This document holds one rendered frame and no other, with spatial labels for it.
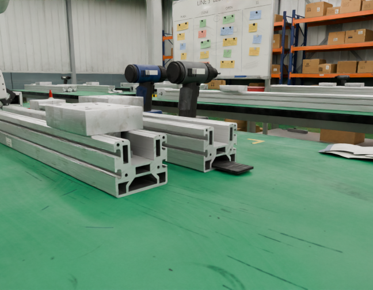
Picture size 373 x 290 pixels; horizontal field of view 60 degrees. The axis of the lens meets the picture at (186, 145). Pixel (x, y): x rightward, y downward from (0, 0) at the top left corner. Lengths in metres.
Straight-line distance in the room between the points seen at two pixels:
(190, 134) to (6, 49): 12.18
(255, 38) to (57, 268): 3.53
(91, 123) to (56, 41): 12.84
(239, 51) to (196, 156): 3.27
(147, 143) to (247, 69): 3.28
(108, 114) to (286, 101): 1.67
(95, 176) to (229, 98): 1.87
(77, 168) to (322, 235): 0.40
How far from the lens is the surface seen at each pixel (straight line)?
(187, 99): 0.87
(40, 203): 0.51
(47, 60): 13.18
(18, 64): 12.82
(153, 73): 1.08
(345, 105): 1.99
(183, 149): 0.65
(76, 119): 0.55
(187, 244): 0.36
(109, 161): 0.49
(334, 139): 4.15
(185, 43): 4.40
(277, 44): 11.41
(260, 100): 2.20
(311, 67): 10.82
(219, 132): 0.66
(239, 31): 3.87
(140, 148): 0.54
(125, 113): 0.56
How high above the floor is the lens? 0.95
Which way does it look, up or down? 12 degrees down
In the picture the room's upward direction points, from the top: straight up
